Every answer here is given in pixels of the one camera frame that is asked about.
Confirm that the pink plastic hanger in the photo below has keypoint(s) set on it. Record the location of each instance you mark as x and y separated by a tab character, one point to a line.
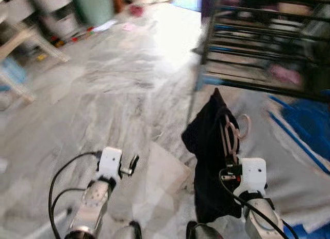
234	144

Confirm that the black garment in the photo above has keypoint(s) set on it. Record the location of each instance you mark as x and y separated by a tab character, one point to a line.
209	146

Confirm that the blue plastic hanger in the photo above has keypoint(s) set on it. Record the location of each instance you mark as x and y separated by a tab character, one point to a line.
289	131

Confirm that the robot left leg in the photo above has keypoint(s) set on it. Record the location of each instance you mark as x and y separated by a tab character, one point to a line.
126	231

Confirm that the robot leg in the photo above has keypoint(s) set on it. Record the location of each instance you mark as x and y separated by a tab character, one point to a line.
126	231
203	232

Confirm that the pale grey shirt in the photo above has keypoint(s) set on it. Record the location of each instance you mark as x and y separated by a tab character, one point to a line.
294	187

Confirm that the robot right leg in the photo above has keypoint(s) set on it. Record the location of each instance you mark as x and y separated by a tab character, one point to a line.
203	232

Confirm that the black metal drying rack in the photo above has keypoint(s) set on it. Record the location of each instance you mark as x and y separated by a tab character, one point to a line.
247	84

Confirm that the pink clothes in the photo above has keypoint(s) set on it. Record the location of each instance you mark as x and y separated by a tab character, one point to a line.
286	74

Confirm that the pink paper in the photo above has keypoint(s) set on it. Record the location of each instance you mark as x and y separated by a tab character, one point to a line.
128	27

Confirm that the white paper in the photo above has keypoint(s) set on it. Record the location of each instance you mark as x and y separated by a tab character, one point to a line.
105	26

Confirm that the light blue box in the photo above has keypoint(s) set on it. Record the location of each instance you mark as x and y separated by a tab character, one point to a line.
11	74

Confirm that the red cloth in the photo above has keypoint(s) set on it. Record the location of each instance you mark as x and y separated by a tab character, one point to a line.
136	11

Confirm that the green plastic bin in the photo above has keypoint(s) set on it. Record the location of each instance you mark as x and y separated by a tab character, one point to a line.
92	6

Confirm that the beige plastic chair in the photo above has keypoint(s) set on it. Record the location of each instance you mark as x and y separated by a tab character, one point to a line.
23	40

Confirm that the grey drawer storage cart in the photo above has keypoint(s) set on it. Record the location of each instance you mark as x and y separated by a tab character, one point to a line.
54	14

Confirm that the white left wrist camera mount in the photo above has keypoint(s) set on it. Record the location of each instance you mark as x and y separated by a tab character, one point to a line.
110	161

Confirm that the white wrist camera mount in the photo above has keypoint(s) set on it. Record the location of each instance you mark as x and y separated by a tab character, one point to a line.
110	161
253	174

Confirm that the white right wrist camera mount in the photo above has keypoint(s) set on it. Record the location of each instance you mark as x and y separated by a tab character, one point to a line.
253	174

